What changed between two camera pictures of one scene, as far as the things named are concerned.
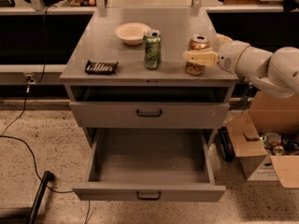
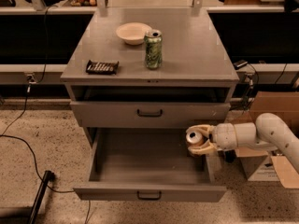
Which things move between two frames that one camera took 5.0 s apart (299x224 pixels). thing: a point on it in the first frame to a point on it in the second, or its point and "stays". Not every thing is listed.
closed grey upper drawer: x=150 y=114 stays
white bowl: x=132 y=33 stays
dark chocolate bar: x=101 y=68 stays
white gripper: x=229 y=57 to x=223 y=136
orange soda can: x=198 y=42 to x=194 y=138
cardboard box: x=265 y=139 stays
